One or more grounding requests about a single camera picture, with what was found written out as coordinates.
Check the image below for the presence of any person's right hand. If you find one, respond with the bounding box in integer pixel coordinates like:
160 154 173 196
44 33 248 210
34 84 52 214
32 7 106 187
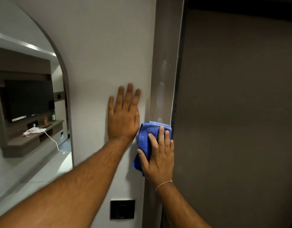
137 126 174 188

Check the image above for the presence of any person's left hand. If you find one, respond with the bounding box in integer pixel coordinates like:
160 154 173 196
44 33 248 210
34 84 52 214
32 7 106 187
107 83 141 143

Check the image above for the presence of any blue microfibre cloth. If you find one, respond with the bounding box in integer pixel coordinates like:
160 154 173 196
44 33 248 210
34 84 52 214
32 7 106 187
133 121 172 177

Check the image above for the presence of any person's left forearm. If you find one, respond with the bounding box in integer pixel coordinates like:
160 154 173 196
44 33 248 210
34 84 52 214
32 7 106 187
0 136 134 228

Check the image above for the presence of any person's right forearm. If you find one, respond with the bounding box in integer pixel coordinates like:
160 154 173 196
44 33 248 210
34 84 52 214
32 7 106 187
156 181 212 228

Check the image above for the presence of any dark brown door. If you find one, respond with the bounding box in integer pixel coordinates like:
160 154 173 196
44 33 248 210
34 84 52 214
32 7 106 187
162 0 292 228

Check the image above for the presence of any white crumpled cloth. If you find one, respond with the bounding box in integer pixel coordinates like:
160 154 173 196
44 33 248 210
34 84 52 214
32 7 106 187
22 126 47 137

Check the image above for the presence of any black flat television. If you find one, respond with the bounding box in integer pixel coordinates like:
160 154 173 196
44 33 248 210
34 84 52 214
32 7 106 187
0 79 55 122

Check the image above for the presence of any white string bracelet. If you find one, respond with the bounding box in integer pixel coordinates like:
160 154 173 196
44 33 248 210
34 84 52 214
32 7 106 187
155 180 173 192

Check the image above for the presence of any grey-brown door frame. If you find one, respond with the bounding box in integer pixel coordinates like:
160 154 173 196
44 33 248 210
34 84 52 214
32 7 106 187
142 0 185 228

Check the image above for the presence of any black wall switch plate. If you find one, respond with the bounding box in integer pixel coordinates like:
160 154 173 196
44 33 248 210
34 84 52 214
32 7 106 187
110 200 135 220

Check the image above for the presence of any white cable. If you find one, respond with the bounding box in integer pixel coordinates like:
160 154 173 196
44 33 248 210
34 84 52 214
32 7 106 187
43 130 68 155

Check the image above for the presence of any grey-brown wall unit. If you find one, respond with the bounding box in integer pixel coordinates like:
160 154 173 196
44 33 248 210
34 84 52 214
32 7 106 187
0 46 65 158

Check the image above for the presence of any arched wall mirror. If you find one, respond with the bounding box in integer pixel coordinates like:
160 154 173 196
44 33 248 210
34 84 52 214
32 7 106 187
0 0 74 221

